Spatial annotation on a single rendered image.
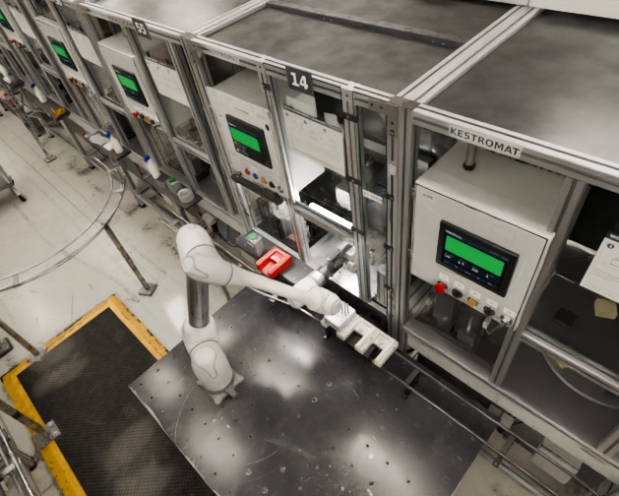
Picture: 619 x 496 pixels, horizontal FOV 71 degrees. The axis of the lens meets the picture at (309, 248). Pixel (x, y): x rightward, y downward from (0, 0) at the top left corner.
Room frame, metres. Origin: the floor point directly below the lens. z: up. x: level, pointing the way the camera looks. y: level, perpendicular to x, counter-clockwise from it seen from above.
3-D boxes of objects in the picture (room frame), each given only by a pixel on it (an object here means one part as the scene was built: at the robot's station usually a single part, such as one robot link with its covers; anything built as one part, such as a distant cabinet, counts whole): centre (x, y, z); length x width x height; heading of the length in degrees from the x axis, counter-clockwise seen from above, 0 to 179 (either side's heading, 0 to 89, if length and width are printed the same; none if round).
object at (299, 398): (0.91, 0.19, 0.66); 1.50 x 1.06 x 0.04; 38
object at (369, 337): (1.10, -0.15, 0.84); 0.36 x 0.14 x 0.10; 38
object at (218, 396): (1.07, 0.57, 0.71); 0.22 x 0.18 x 0.06; 38
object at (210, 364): (1.10, 0.58, 0.85); 0.18 x 0.16 x 0.22; 19
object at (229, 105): (1.81, 0.09, 1.60); 0.42 x 0.29 x 0.46; 38
